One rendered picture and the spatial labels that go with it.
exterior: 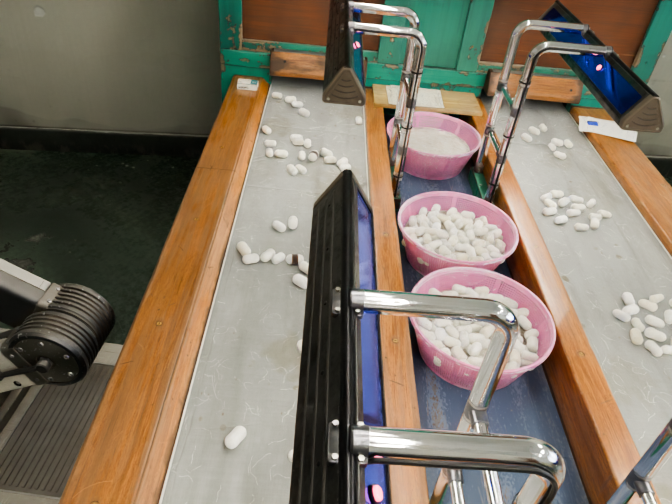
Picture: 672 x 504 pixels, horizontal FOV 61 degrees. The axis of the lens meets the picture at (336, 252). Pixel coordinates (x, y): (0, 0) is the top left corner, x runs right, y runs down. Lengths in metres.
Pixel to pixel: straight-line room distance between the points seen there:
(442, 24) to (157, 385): 1.37
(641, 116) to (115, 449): 1.04
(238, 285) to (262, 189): 0.34
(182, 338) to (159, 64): 1.99
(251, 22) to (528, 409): 1.35
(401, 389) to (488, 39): 1.27
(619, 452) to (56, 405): 1.03
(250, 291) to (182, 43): 1.84
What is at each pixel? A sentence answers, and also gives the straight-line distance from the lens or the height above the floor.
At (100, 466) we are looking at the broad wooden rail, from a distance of 0.86.
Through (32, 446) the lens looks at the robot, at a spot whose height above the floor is 0.48.
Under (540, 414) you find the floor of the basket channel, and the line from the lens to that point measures 1.09.
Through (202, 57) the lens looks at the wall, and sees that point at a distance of 2.78.
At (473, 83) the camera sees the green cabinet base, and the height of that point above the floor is 0.80.
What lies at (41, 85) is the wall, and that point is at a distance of 3.02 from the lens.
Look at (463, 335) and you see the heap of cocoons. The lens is 1.06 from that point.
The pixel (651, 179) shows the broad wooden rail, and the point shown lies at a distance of 1.73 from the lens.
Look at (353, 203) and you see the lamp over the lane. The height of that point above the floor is 1.11.
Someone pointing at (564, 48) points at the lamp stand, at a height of 1.11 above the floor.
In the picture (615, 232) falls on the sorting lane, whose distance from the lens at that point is 1.49.
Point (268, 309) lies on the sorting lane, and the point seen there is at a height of 0.74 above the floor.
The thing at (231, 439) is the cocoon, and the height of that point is 0.76.
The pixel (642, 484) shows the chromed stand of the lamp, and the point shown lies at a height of 0.85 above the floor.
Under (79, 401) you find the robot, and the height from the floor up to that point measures 0.47.
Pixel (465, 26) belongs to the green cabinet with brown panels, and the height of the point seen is 0.98.
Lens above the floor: 1.48
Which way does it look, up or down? 39 degrees down
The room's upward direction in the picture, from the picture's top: 7 degrees clockwise
